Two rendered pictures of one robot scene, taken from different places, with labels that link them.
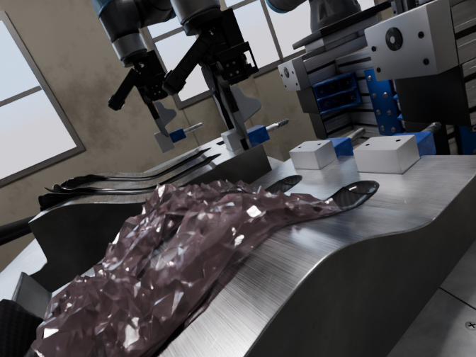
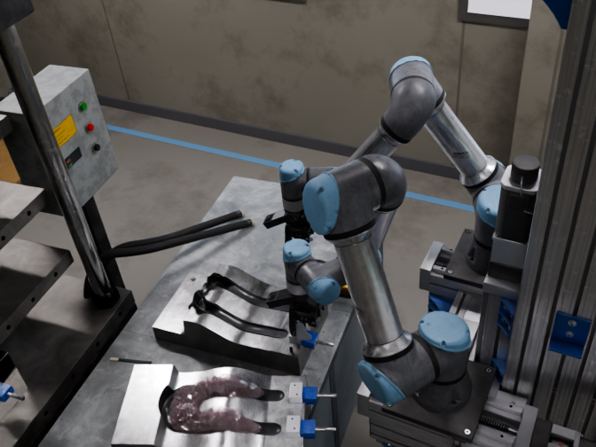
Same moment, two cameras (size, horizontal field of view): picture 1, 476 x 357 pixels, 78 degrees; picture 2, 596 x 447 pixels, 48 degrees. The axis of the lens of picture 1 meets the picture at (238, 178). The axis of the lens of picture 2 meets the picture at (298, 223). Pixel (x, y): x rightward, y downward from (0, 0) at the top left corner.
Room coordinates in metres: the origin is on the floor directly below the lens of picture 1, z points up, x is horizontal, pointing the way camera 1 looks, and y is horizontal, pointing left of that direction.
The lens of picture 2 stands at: (-0.54, -0.80, 2.44)
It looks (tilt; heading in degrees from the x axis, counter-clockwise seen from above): 40 degrees down; 34
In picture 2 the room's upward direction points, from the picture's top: 6 degrees counter-clockwise
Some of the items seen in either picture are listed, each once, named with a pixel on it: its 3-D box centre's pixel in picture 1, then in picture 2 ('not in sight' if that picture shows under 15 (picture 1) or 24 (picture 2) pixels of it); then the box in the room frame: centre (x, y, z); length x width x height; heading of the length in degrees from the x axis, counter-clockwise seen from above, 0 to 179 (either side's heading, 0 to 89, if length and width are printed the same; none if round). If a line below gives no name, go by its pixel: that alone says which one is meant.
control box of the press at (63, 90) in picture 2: not in sight; (103, 257); (0.67, 0.93, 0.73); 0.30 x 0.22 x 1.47; 9
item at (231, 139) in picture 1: (259, 134); (313, 340); (0.56, -0.07, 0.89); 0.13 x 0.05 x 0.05; 99
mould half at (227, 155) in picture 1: (134, 199); (239, 312); (0.57, 0.21, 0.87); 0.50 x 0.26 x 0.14; 99
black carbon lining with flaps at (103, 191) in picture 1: (129, 175); (240, 305); (0.56, 0.19, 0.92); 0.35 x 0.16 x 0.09; 99
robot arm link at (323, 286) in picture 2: not in sight; (323, 280); (0.52, -0.15, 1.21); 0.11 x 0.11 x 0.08; 61
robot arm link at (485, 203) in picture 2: not in sight; (497, 214); (0.96, -0.46, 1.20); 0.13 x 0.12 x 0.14; 26
